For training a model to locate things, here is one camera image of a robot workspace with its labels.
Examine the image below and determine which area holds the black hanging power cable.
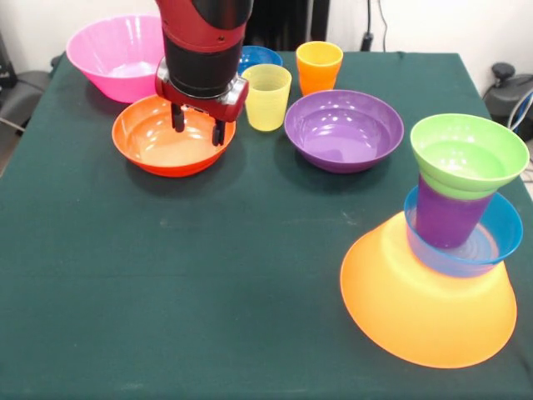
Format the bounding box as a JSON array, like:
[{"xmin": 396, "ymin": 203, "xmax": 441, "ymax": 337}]
[{"xmin": 360, "ymin": 0, "xmax": 391, "ymax": 53}]

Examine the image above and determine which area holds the purple bowl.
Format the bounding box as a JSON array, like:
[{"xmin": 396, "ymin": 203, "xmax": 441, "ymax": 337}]
[{"xmin": 284, "ymin": 89, "xmax": 406, "ymax": 174}]

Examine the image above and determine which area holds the yellow cup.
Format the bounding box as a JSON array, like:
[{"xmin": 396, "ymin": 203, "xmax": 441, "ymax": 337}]
[{"xmin": 242, "ymin": 63, "xmax": 293, "ymax": 133}]

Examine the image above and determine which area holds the light blue bowl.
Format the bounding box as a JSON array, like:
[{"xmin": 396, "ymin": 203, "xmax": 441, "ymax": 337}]
[{"xmin": 403, "ymin": 185, "xmax": 525, "ymax": 279}]

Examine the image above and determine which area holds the dark green tablecloth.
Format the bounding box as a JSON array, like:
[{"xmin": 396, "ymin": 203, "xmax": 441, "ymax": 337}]
[{"xmin": 0, "ymin": 50, "xmax": 533, "ymax": 400}]

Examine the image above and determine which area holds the dark blue bowl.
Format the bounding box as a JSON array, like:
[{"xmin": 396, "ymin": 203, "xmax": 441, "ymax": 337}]
[{"xmin": 237, "ymin": 45, "xmax": 284, "ymax": 77}]

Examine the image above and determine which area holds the bundle of floor cables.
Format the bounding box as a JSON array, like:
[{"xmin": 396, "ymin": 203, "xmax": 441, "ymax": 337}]
[{"xmin": 506, "ymin": 91, "xmax": 533, "ymax": 184}]

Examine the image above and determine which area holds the pink bowl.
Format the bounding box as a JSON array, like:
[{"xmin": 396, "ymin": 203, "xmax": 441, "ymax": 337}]
[{"xmin": 65, "ymin": 14, "xmax": 168, "ymax": 104}]

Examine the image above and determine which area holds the orange cup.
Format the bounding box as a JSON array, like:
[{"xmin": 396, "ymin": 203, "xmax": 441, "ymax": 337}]
[{"xmin": 295, "ymin": 40, "xmax": 344, "ymax": 97}]

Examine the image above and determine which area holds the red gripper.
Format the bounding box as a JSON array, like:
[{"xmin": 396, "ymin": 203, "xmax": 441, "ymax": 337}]
[{"xmin": 154, "ymin": 57, "xmax": 251, "ymax": 148}]

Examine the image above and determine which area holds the large yellow-orange bowl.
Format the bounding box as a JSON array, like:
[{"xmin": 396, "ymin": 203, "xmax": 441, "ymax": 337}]
[{"xmin": 339, "ymin": 209, "xmax": 519, "ymax": 370}]

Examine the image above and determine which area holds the red bowl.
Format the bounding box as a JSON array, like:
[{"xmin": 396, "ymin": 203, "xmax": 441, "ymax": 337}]
[{"xmin": 111, "ymin": 93, "xmax": 237, "ymax": 178}]

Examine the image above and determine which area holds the purple cup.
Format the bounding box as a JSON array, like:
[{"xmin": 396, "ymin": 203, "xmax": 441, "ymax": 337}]
[{"xmin": 415, "ymin": 174, "xmax": 495, "ymax": 250}]

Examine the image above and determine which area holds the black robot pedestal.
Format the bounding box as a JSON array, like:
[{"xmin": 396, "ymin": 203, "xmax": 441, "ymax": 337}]
[{"xmin": 245, "ymin": 0, "xmax": 331, "ymax": 52}]

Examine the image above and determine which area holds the green bowl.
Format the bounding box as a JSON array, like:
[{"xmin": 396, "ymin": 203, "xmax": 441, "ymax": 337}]
[{"xmin": 410, "ymin": 112, "xmax": 531, "ymax": 200}]

